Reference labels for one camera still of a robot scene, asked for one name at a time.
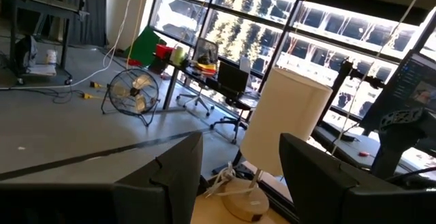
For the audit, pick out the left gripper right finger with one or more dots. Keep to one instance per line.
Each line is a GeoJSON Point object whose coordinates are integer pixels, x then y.
{"type": "Point", "coordinates": [357, 200]}

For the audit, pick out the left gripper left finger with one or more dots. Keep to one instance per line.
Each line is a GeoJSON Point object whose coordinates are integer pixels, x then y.
{"type": "Point", "coordinates": [102, 203]}

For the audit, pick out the small red object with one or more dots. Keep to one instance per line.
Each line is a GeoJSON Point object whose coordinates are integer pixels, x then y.
{"type": "Point", "coordinates": [363, 154]}

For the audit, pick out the dark side desk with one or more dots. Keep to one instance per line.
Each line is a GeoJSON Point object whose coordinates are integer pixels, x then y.
{"type": "Point", "coordinates": [354, 147]}

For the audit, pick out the black laptop stand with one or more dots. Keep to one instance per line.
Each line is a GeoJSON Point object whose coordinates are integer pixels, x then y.
{"type": "Point", "coordinates": [391, 149]}

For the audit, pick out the yellow power plug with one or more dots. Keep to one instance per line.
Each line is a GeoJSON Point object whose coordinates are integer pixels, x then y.
{"type": "Point", "coordinates": [95, 84]}
{"type": "Point", "coordinates": [86, 96]}

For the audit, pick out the round wooden lamp base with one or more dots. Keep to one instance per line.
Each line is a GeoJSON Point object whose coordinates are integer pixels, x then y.
{"type": "Point", "coordinates": [243, 203]}

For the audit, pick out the black floor fan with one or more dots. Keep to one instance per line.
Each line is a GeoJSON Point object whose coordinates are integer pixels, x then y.
{"type": "Point", "coordinates": [133, 93]}

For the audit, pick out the dark grey laptop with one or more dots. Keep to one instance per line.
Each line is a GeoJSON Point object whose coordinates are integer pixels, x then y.
{"type": "Point", "coordinates": [408, 84]}

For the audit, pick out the black office desk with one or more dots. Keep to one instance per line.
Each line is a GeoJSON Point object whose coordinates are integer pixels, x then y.
{"type": "Point", "coordinates": [170, 91]}

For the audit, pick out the green board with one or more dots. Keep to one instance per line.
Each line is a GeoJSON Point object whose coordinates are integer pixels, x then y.
{"type": "Point", "coordinates": [144, 47]}

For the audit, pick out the red container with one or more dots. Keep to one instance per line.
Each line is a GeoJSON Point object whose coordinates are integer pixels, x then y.
{"type": "Point", "coordinates": [164, 51]}

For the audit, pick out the yellow green cup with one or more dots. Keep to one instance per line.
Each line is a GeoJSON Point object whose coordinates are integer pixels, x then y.
{"type": "Point", "coordinates": [178, 55]}

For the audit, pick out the black office chair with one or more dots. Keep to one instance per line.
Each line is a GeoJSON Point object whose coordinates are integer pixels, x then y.
{"type": "Point", "coordinates": [233, 77]}

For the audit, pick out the grey mesh office chair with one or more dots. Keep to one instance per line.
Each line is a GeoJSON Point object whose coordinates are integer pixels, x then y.
{"type": "Point", "coordinates": [206, 48]}

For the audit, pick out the black metal cart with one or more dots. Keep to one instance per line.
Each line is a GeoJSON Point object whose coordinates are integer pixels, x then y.
{"type": "Point", "coordinates": [41, 4]}

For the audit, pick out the black window frame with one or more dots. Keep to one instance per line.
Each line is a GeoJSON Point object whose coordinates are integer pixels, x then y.
{"type": "Point", "coordinates": [281, 36]}

